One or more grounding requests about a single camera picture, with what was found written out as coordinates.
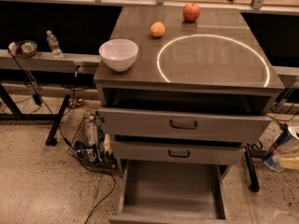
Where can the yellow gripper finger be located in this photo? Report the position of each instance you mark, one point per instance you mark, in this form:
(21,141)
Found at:
(289,163)

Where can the silver blue redbull can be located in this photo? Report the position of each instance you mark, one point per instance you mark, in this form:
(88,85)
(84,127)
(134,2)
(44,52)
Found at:
(286,145)

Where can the grey drawer cabinet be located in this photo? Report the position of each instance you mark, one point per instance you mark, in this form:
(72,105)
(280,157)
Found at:
(213,66)

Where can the bottom grey open drawer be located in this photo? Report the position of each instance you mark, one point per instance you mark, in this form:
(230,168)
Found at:
(156,192)

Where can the middle grey drawer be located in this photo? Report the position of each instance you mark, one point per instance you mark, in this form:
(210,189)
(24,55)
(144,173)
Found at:
(141,151)

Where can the top grey drawer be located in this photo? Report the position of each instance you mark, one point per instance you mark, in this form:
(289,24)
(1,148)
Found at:
(176,125)

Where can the black table leg right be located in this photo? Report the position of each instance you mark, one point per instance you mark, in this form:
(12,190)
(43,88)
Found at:
(251,153)

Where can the black table leg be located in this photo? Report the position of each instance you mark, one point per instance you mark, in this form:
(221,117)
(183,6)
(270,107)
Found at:
(16,114)
(251,153)

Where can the red apple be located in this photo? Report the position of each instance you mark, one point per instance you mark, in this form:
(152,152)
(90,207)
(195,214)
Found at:
(191,12)

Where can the orange fruit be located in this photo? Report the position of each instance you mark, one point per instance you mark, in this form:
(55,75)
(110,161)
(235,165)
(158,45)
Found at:
(157,29)

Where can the white bowl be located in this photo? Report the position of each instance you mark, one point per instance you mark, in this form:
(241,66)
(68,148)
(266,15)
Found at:
(119,54)

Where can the clear water bottle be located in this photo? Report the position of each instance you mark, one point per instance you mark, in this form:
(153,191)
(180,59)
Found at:
(54,45)

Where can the grey side shelf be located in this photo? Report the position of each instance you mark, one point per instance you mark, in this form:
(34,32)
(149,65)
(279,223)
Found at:
(46,62)

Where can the black table leg left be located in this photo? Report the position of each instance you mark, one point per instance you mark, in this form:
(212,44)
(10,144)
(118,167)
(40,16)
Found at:
(16,114)

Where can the small bowl with items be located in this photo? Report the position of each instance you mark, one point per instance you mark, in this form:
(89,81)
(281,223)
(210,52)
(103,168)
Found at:
(23,49)

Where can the wire basket with bottles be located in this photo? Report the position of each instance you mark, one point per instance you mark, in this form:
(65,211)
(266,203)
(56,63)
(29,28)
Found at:
(91,145)

